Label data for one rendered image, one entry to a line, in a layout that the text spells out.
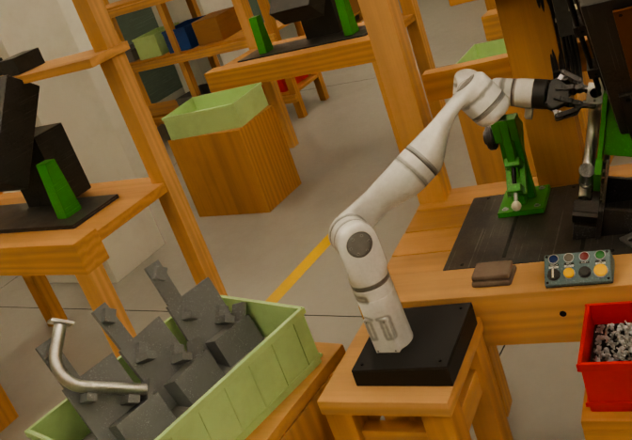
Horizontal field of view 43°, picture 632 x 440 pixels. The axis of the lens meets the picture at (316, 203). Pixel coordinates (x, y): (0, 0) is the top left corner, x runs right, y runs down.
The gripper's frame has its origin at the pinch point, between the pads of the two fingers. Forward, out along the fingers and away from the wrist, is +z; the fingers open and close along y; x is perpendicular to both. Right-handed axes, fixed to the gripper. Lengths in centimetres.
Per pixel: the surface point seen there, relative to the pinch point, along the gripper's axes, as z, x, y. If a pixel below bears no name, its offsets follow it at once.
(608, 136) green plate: 4.9, -5.2, -12.0
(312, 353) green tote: -61, 5, -74
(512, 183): -19.2, 25.2, -16.8
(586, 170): 0.9, 0.0, -19.1
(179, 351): -92, -7, -80
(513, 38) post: -23.0, 12.8, 21.7
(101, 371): -104, -21, -89
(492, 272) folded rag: -18, 2, -47
